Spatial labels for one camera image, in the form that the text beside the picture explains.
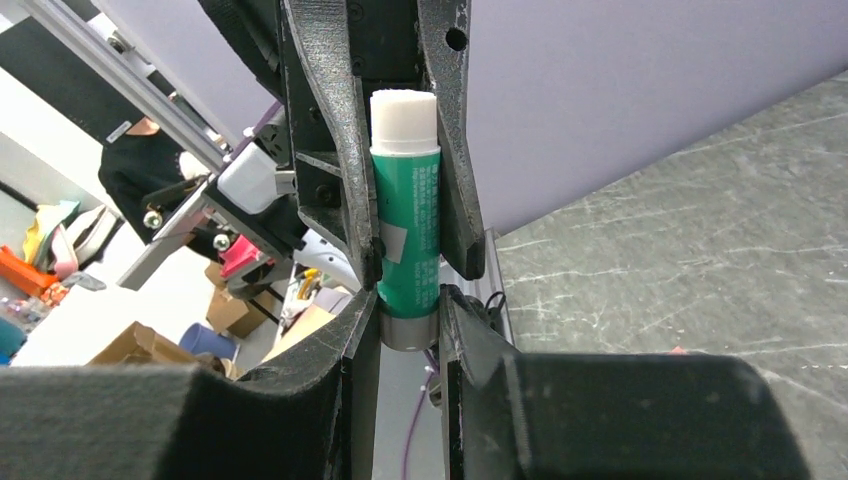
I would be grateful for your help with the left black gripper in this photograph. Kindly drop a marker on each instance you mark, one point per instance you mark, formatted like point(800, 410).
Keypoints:
point(334, 49)

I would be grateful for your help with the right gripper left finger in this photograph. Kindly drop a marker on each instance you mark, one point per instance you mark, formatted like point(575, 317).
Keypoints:
point(307, 413)

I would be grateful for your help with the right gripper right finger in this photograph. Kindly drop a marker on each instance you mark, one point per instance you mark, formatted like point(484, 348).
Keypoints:
point(509, 414)

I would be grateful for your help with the green glue stick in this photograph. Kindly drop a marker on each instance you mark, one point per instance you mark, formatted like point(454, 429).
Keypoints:
point(406, 158)

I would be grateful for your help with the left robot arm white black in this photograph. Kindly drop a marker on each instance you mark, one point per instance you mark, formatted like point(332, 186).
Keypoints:
point(256, 189)

